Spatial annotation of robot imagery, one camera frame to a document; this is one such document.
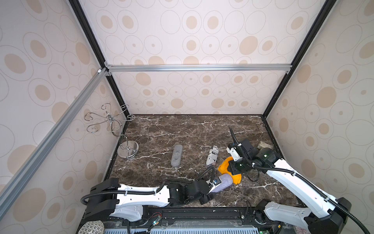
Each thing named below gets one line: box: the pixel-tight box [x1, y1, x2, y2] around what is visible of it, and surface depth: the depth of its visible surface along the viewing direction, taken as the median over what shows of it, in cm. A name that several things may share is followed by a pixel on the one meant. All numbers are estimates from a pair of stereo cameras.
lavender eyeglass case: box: [211, 173, 233, 193], surface depth 73 cm
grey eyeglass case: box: [170, 144, 184, 167], surface depth 95 cm
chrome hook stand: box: [83, 102, 139, 160], surface depth 81 cm
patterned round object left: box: [77, 220, 106, 234], surface depth 70 cm
